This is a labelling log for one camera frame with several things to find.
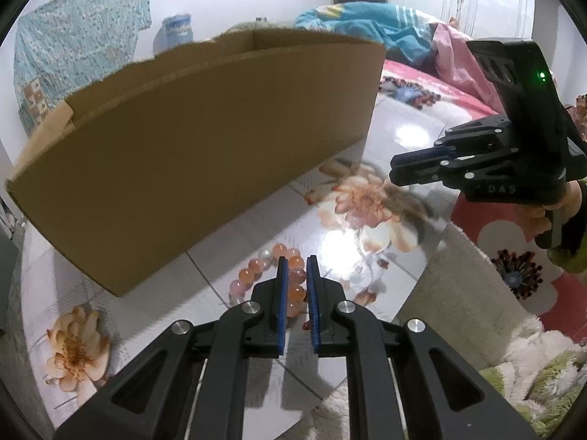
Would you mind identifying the right hand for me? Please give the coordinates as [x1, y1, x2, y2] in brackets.
[513, 93, 587, 250]

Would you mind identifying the teal floral hanging cloth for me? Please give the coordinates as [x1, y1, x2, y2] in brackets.
[13, 0, 151, 134]

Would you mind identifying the floral plastic tablecloth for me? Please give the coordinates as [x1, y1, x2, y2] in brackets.
[21, 95, 470, 428]

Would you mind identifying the light pink blanket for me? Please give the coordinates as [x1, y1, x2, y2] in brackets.
[433, 23, 503, 112]

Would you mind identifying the pink floral bed quilt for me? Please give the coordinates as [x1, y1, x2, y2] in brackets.
[382, 60, 586, 344]

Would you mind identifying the teal patterned blanket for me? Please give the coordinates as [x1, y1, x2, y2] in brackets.
[293, 1, 439, 67]

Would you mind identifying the water dispenser bottle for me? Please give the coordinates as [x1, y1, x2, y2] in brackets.
[162, 13, 193, 49]

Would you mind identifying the white shaggy rug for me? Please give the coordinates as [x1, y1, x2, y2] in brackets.
[283, 223, 587, 440]

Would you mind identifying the orange bead bracelet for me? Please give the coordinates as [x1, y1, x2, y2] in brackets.
[228, 242, 307, 318]

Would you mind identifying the brown cardboard box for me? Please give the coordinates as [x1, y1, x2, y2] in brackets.
[6, 28, 385, 296]

